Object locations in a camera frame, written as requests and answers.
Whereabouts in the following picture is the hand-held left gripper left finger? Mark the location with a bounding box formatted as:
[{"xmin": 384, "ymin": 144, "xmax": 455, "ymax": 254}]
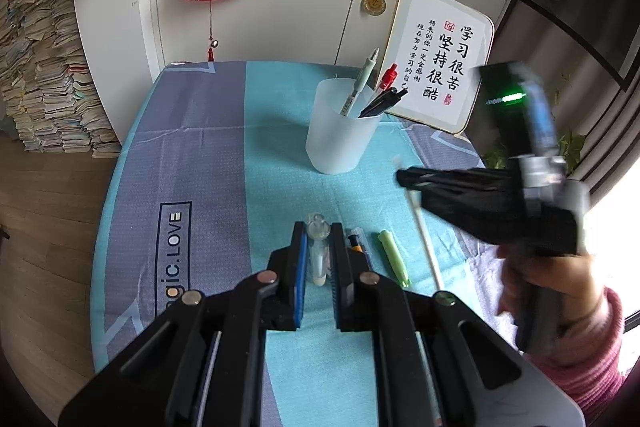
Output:
[{"xmin": 57, "ymin": 221, "xmax": 308, "ymax": 427}]

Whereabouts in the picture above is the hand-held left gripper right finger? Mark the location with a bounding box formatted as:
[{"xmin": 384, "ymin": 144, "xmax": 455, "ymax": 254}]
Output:
[{"xmin": 331, "ymin": 222, "xmax": 551, "ymax": 427}]

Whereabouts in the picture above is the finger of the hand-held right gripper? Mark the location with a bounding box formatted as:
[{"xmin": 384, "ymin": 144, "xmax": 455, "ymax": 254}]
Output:
[
  {"xmin": 396, "ymin": 166, "xmax": 523, "ymax": 194},
  {"xmin": 410, "ymin": 187, "xmax": 526, "ymax": 250}
]

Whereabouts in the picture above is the clear correction pen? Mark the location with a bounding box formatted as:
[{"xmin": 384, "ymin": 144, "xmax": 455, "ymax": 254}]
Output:
[{"xmin": 306, "ymin": 213, "xmax": 332, "ymax": 286}]

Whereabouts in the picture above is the orange black pen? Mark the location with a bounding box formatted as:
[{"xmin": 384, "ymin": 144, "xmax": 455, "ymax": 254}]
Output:
[{"xmin": 345, "ymin": 227, "xmax": 371, "ymax": 269}]

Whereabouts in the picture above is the slim white pen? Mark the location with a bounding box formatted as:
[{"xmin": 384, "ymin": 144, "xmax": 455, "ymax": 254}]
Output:
[{"xmin": 393, "ymin": 155, "xmax": 445, "ymax": 291}]

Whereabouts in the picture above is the green highlighter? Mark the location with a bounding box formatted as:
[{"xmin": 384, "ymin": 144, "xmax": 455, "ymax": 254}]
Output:
[{"xmin": 377, "ymin": 230, "xmax": 412, "ymax": 288}]

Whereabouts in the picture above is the red white pen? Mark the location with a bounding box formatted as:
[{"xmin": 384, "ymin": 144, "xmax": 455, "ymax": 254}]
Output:
[{"xmin": 376, "ymin": 63, "xmax": 400, "ymax": 92}]

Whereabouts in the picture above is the translucent white cup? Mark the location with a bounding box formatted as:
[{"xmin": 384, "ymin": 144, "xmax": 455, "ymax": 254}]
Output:
[{"xmin": 306, "ymin": 78, "xmax": 384, "ymax": 176}]

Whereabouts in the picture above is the grey white pen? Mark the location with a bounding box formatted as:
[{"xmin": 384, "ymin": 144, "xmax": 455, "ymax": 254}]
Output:
[{"xmin": 340, "ymin": 48, "xmax": 381, "ymax": 118}]

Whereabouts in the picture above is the person's right hand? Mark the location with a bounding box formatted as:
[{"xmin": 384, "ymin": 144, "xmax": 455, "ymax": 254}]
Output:
[{"xmin": 497, "ymin": 244, "xmax": 609, "ymax": 333}]

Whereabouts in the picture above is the green potted plant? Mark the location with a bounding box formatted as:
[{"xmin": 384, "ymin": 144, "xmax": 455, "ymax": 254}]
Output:
[{"xmin": 482, "ymin": 72, "xmax": 589, "ymax": 172}]

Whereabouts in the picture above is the grey curtain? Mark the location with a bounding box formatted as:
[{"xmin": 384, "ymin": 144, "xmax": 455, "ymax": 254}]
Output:
[{"xmin": 565, "ymin": 72, "xmax": 640, "ymax": 200}]

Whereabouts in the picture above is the framed calligraphy sign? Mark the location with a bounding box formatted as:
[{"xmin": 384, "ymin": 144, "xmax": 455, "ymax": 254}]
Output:
[{"xmin": 385, "ymin": 0, "xmax": 496, "ymax": 136}]

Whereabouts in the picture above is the blue grey tablecloth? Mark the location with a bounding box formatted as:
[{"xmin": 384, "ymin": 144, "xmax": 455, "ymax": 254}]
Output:
[{"xmin": 90, "ymin": 61, "xmax": 541, "ymax": 427}]

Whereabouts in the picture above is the stack of old books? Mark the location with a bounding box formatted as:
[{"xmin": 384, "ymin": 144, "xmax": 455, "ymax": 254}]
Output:
[{"xmin": 0, "ymin": 0, "xmax": 124, "ymax": 158}]

